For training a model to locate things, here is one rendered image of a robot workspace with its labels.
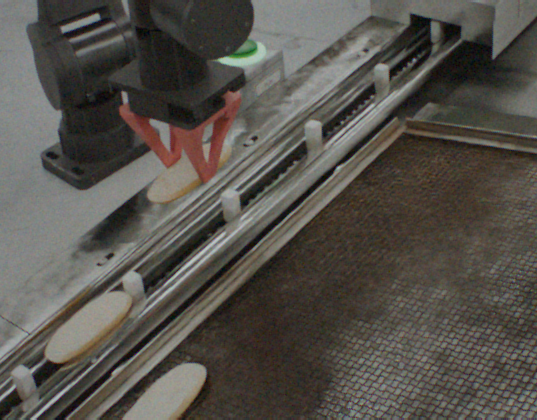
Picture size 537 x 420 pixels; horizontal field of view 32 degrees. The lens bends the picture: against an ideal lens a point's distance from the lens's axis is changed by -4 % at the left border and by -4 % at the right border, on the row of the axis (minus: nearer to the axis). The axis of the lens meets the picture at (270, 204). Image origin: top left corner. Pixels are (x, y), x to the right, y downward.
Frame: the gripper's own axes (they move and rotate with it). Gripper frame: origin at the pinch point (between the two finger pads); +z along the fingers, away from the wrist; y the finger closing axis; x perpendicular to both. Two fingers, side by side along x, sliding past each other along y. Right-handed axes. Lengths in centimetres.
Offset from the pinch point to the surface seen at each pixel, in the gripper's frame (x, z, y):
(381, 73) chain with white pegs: 33.0, 7.3, -0.8
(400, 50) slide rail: 41.4, 8.7, -3.1
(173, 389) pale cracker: -18.9, 3.6, 13.6
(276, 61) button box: 26.5, 5.0, -10.6
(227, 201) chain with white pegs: 5.0, 7.4, -1.0
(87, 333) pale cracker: -15.1, 8.1, -0.5
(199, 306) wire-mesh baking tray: -10.0, 4.7, 8.5
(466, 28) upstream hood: 45.9, 5.9, 3.8
